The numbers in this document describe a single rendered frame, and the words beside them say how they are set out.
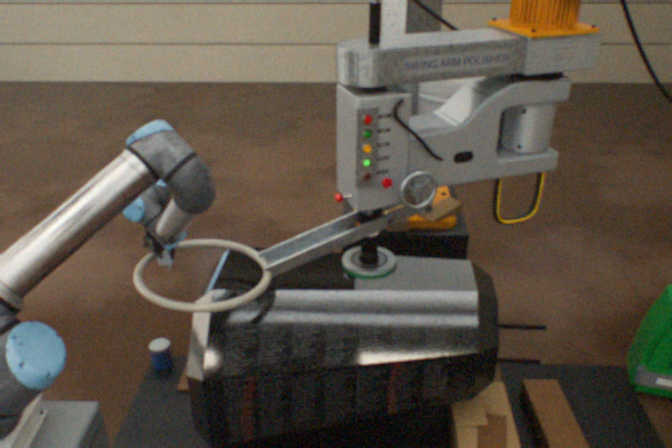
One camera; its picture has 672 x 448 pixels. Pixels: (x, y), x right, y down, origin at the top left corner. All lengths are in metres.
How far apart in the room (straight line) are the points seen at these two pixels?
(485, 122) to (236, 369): 1.27
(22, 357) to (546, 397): 2.22
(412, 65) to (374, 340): 0.98
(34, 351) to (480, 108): 1.62
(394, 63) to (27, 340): 1.34
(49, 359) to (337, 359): 1.06
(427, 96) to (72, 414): 1.82
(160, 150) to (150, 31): 7.03
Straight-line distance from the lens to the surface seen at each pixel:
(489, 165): 2.42
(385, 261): 2.46
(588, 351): 3.60
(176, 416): 3.07
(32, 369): 1.58
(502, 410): 2.76
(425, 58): 2.13
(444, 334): 2.33
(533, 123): 2.48
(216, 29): 8.43
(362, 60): 2.06
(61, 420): 1.94
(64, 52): 9.12
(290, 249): 2.39
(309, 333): 2.31
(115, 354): 3.53
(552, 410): 2.99
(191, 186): 1.65
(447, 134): 2.27
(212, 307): 2.10
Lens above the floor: 2.11
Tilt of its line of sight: 28 degrees down
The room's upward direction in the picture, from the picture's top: straight up
